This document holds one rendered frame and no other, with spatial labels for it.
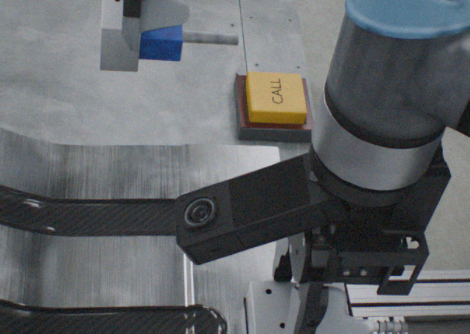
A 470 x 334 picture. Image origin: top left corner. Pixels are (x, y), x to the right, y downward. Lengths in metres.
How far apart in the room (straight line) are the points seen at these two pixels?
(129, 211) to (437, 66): 0.40
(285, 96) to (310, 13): 1.44
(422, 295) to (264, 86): 0.73
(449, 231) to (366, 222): 1.42
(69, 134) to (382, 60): 0.54
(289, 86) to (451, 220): 1.10
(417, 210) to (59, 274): 0.31
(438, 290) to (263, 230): 1.07
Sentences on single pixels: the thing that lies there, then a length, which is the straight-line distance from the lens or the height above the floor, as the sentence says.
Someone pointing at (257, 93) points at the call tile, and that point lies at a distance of 0.97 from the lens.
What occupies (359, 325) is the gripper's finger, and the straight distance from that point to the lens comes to 0.68.
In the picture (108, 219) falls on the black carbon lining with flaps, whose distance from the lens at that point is 0.80.
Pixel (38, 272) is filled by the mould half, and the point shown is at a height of 0.89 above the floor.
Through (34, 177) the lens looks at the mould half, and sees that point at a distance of 0.81.
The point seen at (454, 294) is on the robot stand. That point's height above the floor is 0.23.
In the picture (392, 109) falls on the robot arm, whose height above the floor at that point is 1.18.
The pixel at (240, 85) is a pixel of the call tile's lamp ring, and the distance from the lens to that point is 1.00.
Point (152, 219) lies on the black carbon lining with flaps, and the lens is 0.80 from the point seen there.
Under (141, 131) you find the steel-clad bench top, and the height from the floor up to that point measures 0.80.
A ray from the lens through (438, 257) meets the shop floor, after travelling 1.97.
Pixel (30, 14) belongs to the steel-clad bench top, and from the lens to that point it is 1.10.
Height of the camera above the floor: 1.52
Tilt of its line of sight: 48 degrees down
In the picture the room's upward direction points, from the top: 12 degrees clockwise
